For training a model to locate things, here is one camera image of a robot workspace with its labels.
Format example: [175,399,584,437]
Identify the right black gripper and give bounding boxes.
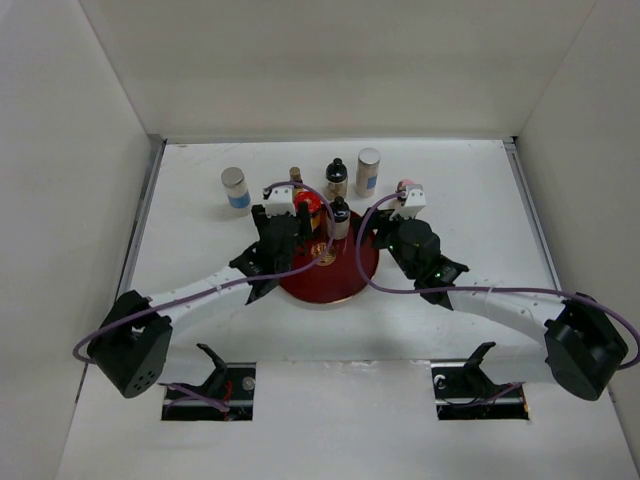
[350,206,418,280]

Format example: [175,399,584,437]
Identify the black-cap clear spice bottle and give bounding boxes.
[327,196,351,240]

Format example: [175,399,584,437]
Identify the red-lid chili sauce jar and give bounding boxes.
[294,191,322,213]

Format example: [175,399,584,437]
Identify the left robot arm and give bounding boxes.
[86,202,311,399]

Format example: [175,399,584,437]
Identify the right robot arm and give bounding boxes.
[355,208,639,401]

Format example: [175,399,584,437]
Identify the pink-cap spice shaker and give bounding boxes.
[396,179,414,202]

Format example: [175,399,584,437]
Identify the peppercorn jar blue label left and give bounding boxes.
[221,167,251,210]

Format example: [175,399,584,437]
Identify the small yellow-label oil bottle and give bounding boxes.
[289,166,303,189]

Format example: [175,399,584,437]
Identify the round red lacquer tray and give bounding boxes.
[280,212,380,304]

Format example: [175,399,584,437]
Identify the black-cap spice bottle rear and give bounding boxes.
[325,158,348,200]

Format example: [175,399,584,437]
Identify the peppercorn jar silver lid right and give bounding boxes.
[355,147,381,198]

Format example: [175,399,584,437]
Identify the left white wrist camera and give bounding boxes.
[263,185,296,218]

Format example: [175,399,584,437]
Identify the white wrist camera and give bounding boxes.
[263,185,296,218]
[391,183,426,220]

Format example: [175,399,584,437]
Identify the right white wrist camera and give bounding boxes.
[391,183,426,220]

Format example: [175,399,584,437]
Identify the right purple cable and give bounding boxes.
[355,191,640,372]

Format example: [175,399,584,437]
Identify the purple cable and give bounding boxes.
[355,191,640,372]
[72,180,337,416]

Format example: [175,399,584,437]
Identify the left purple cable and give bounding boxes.
[72,180,337,416]

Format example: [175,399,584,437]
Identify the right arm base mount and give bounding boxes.
[431,342,529,421]

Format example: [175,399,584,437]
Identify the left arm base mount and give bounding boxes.
[161,343,257,422]

